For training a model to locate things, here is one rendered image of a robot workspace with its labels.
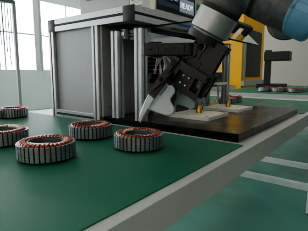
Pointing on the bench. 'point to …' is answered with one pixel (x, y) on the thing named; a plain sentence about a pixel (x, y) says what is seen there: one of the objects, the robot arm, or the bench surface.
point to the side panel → (76, 74)
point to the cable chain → (152, 65)
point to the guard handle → (243, 28)
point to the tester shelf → (116, 19)
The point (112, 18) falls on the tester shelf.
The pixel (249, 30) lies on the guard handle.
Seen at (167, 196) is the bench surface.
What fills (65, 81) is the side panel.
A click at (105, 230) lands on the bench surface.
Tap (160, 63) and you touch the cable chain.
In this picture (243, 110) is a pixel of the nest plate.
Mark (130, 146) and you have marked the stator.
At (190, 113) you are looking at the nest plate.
